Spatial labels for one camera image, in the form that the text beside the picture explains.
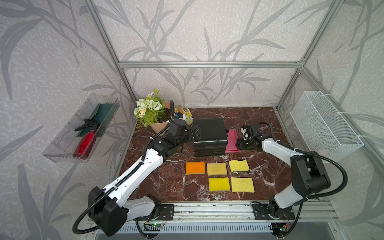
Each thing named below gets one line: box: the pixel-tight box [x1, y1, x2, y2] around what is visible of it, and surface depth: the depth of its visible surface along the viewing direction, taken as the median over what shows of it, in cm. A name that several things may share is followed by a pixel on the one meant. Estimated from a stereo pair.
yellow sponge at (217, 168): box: [206, 162, 228, 176], surface depth 88 cm
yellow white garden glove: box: [174, 105, 194, 126], surface depth 122 cm
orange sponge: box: [185, 161, 206, 175], surface depth 90 cm
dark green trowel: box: [74, 102, 118, 137], surface depth 68 cm
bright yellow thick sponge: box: [208, 177, 231, 192], surface depth 84 cm
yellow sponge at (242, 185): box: [231, 177, 255, 193], surface depth 84 cm
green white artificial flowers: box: [133, 88, 166, 128], surface depth 82 cm
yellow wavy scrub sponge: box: [228, 159, 250, 173], surface depth 90 cm
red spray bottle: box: [73, 130, 98, 160], surface depth 59 cm
